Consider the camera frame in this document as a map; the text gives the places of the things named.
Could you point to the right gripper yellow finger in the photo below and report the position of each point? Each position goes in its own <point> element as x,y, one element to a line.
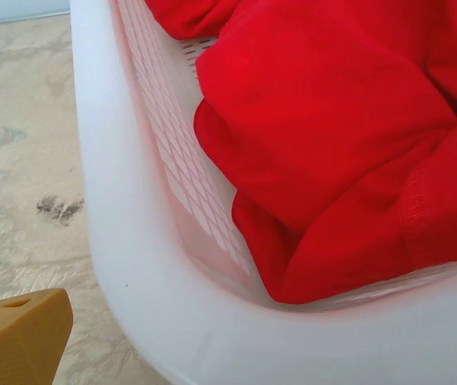
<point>16,345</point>

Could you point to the red t-shirt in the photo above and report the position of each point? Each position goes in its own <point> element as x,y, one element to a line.
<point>312,140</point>

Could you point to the white perforated plastic basket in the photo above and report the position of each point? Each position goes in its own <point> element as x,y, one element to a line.
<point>140,280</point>

